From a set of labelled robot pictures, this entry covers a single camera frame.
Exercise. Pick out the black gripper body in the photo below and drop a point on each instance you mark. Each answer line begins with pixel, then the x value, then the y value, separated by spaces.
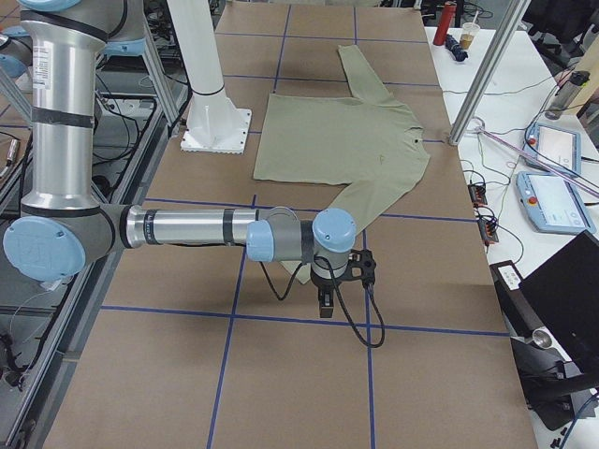
pixel 322 284

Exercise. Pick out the olive green long-sleeve shirt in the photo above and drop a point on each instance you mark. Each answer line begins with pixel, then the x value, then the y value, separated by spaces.
pixel 369 142

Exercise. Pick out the small orange electronics board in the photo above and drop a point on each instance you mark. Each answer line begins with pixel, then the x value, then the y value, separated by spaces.
pixel 477 192

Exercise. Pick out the silver metal cup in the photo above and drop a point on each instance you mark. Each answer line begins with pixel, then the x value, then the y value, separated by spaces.
pixel 541 339

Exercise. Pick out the grabber stick with white hook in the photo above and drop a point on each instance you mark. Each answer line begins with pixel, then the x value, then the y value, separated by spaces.
pixel 538 159

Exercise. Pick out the near blue teach pendant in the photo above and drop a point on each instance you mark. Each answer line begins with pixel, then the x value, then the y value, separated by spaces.
pixel 553 205

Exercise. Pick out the blue teach pendant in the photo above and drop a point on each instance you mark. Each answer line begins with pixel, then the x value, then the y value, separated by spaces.
pixel 559 145
pixel 553 205

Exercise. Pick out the dark blue folded umbrella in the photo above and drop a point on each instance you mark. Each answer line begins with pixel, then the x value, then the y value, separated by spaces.
pixel 458 53

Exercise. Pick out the far blue teach pendant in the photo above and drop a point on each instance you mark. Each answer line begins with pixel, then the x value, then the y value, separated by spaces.
pixel 559 145

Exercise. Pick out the iced coffee cup with straw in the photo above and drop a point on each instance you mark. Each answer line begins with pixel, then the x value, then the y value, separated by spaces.
pixel 469 30

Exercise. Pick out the red water bottle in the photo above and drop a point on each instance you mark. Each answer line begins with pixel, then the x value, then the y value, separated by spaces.
pixel 448 13

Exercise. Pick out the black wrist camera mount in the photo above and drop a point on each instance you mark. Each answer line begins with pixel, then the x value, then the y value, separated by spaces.
pixel 360 267

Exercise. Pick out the white camera pole with base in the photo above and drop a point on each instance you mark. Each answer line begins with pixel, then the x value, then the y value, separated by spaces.
pixel 213 122

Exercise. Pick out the aluminium frame side rack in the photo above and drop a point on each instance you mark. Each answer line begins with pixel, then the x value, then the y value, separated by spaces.
pixel 91 115

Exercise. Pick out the aluminium frame post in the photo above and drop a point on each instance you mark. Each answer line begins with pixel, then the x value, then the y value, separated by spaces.
pixel 492 58

